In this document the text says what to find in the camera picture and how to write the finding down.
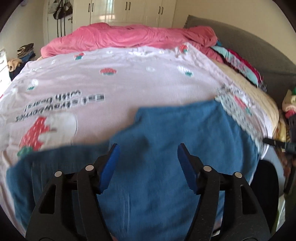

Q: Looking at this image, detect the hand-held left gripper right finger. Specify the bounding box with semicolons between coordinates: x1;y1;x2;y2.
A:
177;143;271;241

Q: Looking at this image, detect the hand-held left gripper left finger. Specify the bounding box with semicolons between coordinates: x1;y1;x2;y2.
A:
25;143;121;241

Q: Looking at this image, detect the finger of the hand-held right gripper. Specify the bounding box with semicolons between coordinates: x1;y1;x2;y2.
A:
264;138;296;153

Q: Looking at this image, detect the blue denim pants lace trim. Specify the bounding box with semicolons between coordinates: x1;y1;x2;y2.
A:
6;100;260;241

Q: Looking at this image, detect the colourful cloth heap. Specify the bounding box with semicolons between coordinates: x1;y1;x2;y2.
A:
281;87;296;121

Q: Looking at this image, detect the beige bed sheet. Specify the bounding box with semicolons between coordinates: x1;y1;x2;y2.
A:
217;61;281;139

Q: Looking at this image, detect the colourful floral cloth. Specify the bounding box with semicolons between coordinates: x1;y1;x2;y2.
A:
210;44;266;90

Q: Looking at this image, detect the grey padded headboard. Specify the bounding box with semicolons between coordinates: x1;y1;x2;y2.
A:
184;15;296;109

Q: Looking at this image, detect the pink strawberry print blanket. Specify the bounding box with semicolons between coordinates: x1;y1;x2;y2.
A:
0;42;273;237

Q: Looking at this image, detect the pink duvet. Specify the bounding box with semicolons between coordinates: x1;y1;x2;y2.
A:
40;22;223;64

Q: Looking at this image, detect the beige crumpled cloth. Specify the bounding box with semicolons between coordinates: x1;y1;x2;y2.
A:
8;58;22;72

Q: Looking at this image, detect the pile of folded clothes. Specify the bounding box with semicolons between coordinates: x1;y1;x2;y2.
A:
17;43;36;61

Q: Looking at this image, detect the white drawer cabinet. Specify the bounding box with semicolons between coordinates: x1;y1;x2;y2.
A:
0;47;11;90

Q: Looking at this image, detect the white door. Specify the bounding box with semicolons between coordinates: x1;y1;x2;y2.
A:
43;0;74;45

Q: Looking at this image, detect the white wardrobe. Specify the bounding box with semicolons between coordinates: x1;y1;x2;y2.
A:
72;0;177;28

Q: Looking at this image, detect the black striped hanging bag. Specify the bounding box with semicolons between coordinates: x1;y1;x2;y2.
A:
53;0;66;20

